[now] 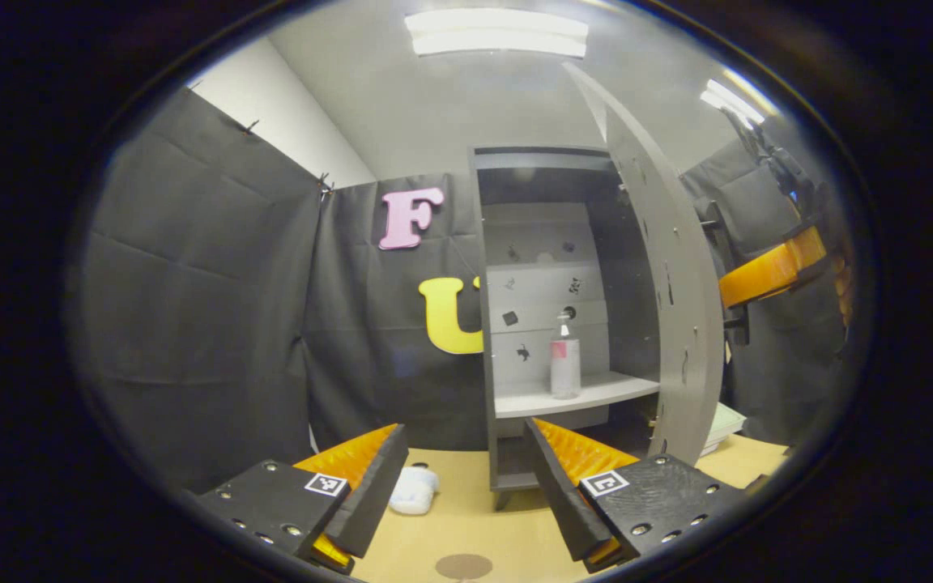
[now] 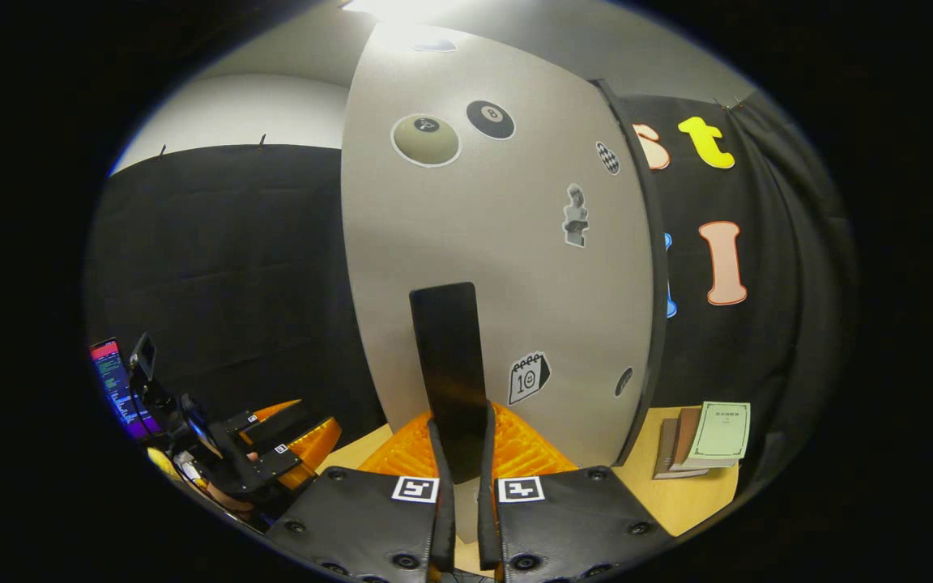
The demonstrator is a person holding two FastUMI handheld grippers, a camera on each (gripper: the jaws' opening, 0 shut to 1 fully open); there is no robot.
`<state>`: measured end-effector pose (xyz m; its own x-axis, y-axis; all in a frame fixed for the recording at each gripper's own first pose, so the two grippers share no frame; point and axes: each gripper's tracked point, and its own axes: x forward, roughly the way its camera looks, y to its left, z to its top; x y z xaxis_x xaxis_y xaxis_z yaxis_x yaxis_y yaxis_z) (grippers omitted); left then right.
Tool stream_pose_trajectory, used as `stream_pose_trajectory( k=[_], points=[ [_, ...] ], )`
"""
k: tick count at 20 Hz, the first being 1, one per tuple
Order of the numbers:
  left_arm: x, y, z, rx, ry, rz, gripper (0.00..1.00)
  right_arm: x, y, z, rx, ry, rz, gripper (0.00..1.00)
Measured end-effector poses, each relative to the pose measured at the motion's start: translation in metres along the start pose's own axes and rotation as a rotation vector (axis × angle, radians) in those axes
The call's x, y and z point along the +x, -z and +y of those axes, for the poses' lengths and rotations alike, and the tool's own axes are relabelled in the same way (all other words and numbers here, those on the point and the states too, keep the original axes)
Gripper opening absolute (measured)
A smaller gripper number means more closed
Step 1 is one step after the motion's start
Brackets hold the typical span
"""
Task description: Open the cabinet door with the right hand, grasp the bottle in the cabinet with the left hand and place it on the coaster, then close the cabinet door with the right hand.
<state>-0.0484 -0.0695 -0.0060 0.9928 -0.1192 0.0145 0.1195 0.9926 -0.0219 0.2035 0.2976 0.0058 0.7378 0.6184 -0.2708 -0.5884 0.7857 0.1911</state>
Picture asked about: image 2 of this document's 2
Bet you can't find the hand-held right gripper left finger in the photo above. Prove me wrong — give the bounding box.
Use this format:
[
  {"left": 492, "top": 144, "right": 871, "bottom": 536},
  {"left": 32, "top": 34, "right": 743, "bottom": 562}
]
[{"left": 264, "top": 409, "right": 457, "bottom": 583}]

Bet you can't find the phone with lit screen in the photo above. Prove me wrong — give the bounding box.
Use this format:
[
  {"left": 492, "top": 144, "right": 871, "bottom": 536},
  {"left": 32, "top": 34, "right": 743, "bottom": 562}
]
[{"left": 90, "top": 338, "right": 161, "bottom": 442}]

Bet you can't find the black door handle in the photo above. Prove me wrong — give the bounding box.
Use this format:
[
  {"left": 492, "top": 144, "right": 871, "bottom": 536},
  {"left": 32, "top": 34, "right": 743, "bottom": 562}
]
[{"left": 410, "top": 282, "right": 489, "bottom": 485}]

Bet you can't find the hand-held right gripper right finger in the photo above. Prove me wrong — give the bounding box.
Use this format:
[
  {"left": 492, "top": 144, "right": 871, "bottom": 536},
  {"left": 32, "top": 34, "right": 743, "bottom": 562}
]
[{"left": 476, "top": 402, "right": 674, "bottom": 583}]

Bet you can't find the grey cabinet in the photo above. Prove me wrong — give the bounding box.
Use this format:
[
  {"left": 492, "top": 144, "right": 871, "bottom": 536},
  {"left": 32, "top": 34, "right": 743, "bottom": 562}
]
[{"left": 592, "top": 77, "right": 671, "bottom": 469}]

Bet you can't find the grey cabinet door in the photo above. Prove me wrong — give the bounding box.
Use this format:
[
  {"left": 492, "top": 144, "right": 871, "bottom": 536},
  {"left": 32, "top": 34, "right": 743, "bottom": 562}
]
[{"left": 341, "top": 23, "right": 670, "bottom": 545}]

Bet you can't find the black backdrop cloth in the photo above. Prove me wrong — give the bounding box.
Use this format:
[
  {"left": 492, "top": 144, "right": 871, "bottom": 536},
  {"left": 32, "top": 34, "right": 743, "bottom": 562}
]
[{"left": 82, "top": 89, "right": 860, "bottom": 503}]

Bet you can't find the large ceiling light panel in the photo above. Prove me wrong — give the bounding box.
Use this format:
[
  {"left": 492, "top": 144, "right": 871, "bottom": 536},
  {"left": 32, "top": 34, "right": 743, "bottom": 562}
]
[{"left": 339, "top": 0, "right": 475, "bottom": 23}]

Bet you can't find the green booklet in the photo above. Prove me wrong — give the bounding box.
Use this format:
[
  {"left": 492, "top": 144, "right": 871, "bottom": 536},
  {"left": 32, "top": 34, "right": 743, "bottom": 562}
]
[{"left": 684, "top": 401, "right": 752, "bottom": 469}]

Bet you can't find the brown book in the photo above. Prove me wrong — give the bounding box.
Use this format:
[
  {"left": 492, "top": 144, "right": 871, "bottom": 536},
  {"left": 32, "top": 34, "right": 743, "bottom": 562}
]
[{"left": 671, "top": 406, "right": 709, "bottom": 472}]

